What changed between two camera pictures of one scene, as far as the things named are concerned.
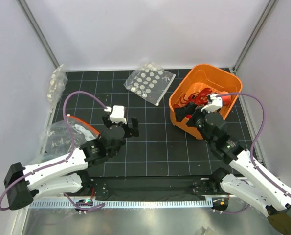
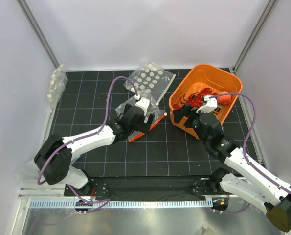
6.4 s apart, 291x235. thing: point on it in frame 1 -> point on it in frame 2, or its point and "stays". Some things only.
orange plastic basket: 216,78 stays
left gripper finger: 135,122 -> 149,123
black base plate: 156,187 stays
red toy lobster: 199,97 stays
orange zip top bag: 58,142 -> 153,108
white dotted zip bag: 150,81 stays
